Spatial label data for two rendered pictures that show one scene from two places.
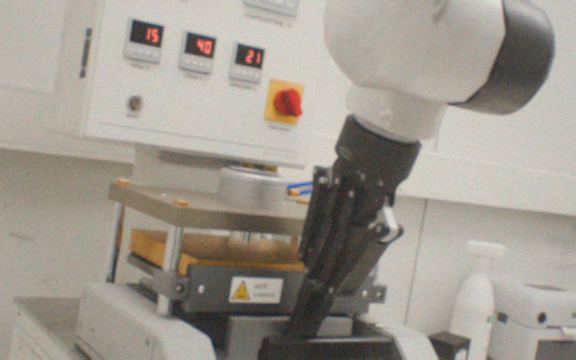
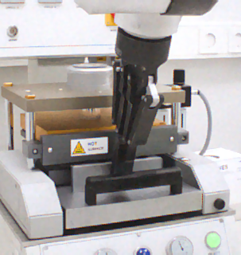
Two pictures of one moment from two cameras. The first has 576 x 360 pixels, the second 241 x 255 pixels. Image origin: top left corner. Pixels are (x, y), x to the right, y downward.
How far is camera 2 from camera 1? 22 cm
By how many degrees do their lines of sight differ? 13
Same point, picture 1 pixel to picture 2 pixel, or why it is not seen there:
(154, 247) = not seen: hidden behind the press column
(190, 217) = (36, 105)
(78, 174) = (6, 76)
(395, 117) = (141, 25)
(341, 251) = (131, 115)
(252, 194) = (86, 82)
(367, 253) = (144, 115)
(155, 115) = (28, 37)
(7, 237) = not seen: outside the picture
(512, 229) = not seen: outside the picture
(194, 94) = (52, 17)
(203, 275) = (49, 141)
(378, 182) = (142, 68)
